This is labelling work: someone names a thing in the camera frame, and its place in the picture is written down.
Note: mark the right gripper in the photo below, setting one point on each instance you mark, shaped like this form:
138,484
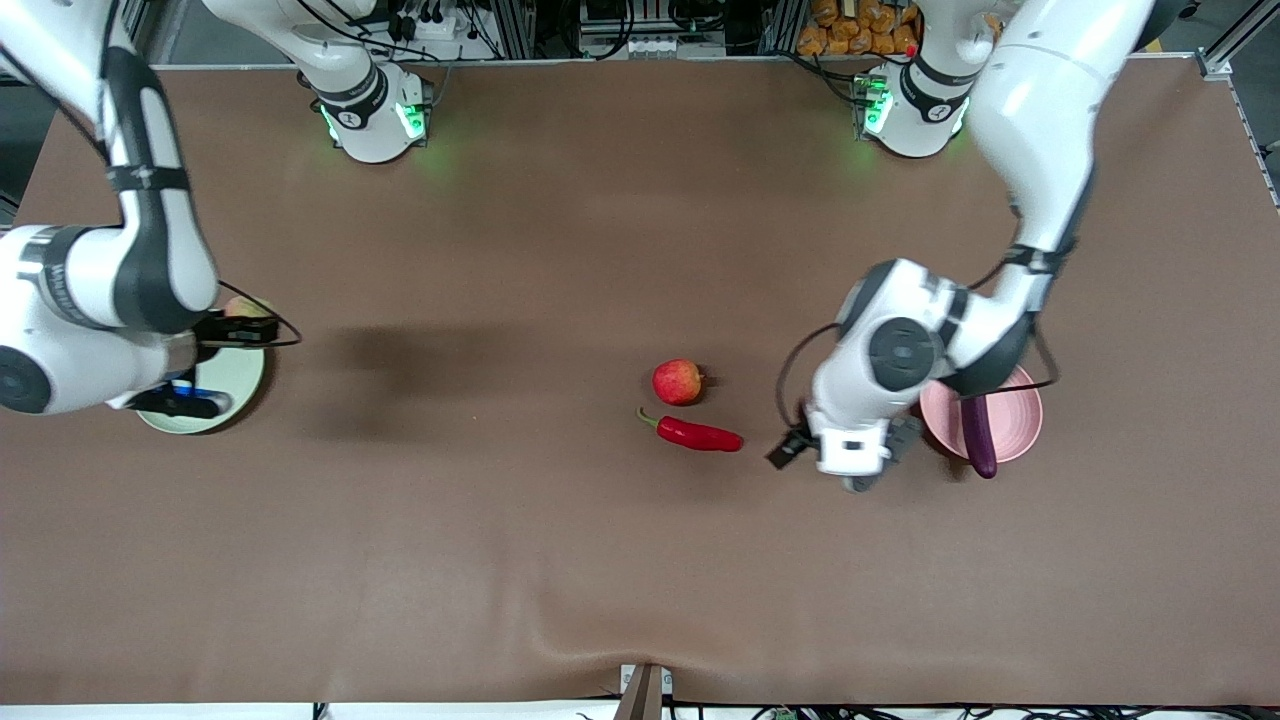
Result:
222,330

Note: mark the pale yellow-pink apple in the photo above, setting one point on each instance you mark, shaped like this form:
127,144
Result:
248,307

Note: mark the red chili pepper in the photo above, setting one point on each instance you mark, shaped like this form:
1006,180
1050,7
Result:
700,436

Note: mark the purple eggplant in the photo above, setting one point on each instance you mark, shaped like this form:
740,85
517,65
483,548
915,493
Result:
980,440

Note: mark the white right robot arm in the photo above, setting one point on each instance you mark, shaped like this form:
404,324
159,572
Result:
80,280

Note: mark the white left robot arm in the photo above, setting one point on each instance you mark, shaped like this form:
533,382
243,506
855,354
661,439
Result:
1040,110

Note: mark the pale green round plate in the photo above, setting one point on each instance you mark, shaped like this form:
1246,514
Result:
235,385

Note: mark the pink round plate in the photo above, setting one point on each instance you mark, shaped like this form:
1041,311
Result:
1010,420

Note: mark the brown table cover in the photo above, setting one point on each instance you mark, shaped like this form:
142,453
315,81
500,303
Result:
500,550

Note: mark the bag of orange snacks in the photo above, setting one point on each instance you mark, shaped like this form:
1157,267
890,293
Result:
840,30

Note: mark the small white connector strip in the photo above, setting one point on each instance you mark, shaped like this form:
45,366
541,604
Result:
655,45

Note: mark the grey table edge bracket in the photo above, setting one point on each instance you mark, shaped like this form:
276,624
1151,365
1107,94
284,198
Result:
645,695

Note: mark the dark aluminium frame beams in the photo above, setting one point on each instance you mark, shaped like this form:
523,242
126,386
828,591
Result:
160,30

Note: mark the aluminium frame post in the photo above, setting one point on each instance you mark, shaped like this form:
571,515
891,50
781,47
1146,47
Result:
780,25
517,30

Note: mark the aluminium corner rail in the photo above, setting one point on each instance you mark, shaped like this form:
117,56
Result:
1235,40

